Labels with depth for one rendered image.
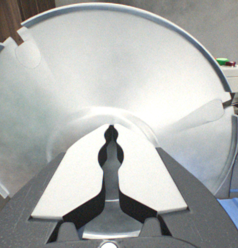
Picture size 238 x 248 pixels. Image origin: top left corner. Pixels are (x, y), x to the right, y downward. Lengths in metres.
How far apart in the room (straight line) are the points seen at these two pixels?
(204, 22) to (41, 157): 1.00
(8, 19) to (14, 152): 0.51
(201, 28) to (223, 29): 0.12
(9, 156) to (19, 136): 0.03
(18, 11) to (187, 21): 0.77
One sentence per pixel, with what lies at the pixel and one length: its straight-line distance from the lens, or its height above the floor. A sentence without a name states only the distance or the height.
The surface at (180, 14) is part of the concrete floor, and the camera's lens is 0.98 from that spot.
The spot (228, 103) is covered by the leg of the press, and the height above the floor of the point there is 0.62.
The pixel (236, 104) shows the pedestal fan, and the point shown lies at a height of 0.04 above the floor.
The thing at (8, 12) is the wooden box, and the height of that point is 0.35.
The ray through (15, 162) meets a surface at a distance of 0.21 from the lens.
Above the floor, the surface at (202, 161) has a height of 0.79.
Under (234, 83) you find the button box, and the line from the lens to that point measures 0.37.
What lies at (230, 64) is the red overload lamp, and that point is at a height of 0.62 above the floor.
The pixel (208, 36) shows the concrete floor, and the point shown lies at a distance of 1.05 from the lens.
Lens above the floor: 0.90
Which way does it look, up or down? 61 degrees down
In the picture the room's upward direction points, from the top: 175 degrees clockwise
